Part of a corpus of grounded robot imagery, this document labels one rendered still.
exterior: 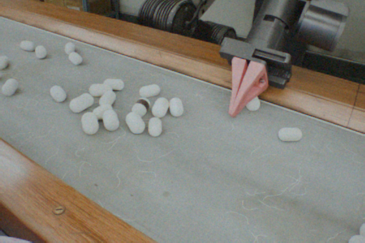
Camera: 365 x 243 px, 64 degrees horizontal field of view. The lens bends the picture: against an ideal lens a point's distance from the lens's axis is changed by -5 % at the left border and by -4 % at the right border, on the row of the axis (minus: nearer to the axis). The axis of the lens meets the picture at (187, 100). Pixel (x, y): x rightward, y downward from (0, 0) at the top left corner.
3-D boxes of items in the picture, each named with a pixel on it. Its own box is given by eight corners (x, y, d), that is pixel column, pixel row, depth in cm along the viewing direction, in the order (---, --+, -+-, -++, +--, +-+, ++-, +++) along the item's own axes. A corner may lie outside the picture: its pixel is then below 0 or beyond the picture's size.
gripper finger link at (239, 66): (260, 119, 38) (287, 57, 40) (210, 101, 41) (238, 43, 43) (264, 134, 44) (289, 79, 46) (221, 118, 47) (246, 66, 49)
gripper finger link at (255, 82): (242, 113, 39) (270, 52, 41) (195, 96, 42) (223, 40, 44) (249, 128, 45) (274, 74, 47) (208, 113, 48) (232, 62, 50)
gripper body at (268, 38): (286, 66, 40) (305, 21, 41) (218, 46, 44) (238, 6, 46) (287, 86, 45) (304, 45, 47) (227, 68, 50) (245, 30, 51)
